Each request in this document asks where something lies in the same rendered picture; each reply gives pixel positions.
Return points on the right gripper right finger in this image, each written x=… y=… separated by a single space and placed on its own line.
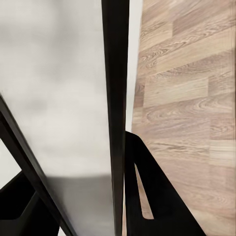
x=171 y=215

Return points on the hardback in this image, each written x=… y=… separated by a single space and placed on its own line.
x=63 y=87

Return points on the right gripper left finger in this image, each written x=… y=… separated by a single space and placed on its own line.
x=22 y=211

